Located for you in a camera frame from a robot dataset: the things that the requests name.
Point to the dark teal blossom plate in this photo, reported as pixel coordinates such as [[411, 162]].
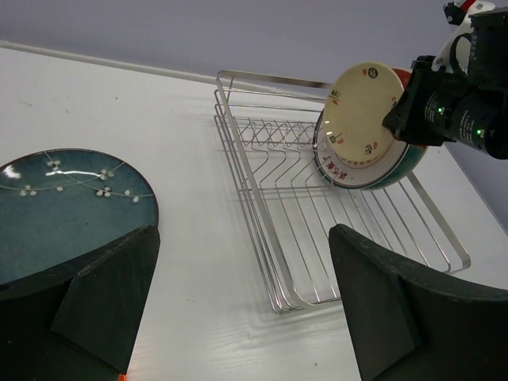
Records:
[[62, 203]]

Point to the small beige plate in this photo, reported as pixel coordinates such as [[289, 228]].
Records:
[[354, 110]]

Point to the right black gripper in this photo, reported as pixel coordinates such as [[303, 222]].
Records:
[[470, 109]]

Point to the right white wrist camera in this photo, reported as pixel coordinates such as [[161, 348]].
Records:
[[454, 56]]

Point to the silver wire dish rack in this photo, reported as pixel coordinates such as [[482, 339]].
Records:
[[287, 184]]

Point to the white plate orange sunburst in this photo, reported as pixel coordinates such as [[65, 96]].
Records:
[[393, 166]]

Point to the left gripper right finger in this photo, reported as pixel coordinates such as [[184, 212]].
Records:
[[410, 322]]

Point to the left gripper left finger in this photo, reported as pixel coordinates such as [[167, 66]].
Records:
[[79, 320]]

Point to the red and teal floral plate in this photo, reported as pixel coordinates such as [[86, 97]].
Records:
[[351, 147]]

